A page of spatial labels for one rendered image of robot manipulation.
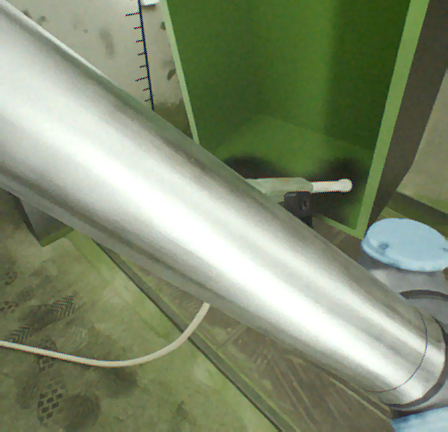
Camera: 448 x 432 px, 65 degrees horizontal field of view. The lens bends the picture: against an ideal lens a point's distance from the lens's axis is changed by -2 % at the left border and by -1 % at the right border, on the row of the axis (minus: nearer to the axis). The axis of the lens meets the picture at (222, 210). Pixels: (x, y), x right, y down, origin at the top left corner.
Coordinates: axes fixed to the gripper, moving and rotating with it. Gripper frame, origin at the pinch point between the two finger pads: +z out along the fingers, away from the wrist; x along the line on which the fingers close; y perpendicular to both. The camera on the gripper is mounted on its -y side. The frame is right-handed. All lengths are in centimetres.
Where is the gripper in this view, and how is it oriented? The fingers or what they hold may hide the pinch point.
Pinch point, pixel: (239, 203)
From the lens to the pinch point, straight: 69.8
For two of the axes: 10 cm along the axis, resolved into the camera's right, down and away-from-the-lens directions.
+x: 7.5, -1.0, 6.6
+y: -2.7, 8.6, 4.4
